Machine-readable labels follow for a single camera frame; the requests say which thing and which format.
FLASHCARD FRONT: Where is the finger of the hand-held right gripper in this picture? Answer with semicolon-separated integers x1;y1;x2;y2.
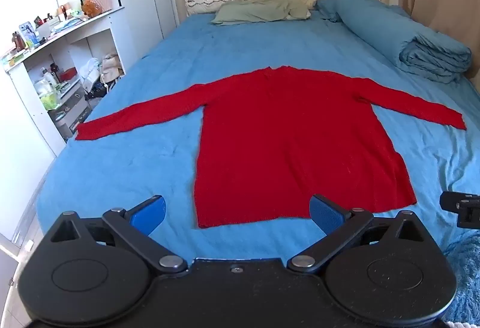
439;191;480;229

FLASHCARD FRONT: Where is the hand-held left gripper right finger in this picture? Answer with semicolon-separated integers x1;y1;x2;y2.
287;194;430;274

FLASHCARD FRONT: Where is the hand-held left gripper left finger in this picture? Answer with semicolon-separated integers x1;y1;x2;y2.
50;195;188;274

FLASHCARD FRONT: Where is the red knit sweater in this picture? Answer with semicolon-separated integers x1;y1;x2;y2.
75;65;467;229

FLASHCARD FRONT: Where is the blue shaggy rug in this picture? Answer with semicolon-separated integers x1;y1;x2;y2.
442;229;480;325

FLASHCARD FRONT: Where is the green packet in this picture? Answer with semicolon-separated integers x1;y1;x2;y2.
38;91;60;111

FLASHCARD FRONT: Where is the white plastic bag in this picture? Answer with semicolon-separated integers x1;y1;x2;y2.
80;58;101;90

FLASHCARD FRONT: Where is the white plastic bottle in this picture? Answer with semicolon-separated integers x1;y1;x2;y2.
42;68;58;89

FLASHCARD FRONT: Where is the rolled blue duvet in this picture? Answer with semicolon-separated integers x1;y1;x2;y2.
316;0;473;84

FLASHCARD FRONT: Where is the white shelf unit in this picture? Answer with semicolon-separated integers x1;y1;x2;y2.
0;7;126;156

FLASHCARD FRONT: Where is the green pillow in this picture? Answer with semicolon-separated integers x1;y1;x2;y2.
211;0;312;25

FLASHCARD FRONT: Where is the orange plush toy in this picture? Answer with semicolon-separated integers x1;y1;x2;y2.
81;0;99;18

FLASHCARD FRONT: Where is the pink basket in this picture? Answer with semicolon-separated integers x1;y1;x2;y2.
88;0;113;13

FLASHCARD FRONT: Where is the blue and white box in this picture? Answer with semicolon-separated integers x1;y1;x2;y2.
19;21;39;46

